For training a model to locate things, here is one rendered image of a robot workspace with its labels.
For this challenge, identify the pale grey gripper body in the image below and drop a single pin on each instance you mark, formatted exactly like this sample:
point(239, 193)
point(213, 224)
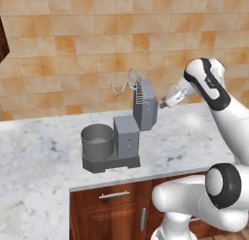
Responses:
point(173, 97)

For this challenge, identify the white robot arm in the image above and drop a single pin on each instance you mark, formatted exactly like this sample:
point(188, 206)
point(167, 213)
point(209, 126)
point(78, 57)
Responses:
point(227, 120)

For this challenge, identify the grey stand mixer head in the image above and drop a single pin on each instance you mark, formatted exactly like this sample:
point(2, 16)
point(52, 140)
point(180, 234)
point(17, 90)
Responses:
point(146, 111)

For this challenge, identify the grey stand mixer base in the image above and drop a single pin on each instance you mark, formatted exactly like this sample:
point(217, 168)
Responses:
point(126, 137)

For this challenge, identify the grey metal mixer bowl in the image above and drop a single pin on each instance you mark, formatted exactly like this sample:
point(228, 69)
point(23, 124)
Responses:
point(97, 143)

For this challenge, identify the grey dough hook attachment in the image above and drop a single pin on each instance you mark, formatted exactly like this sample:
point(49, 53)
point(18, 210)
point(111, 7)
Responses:
point(117, 90)

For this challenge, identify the brown wooden drawer front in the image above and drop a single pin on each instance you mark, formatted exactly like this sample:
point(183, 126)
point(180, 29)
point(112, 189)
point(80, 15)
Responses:
point(90, 198)

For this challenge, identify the brown wooden cupboard door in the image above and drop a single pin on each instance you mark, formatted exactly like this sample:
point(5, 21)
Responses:
point(207, 230)
point(103, 226)

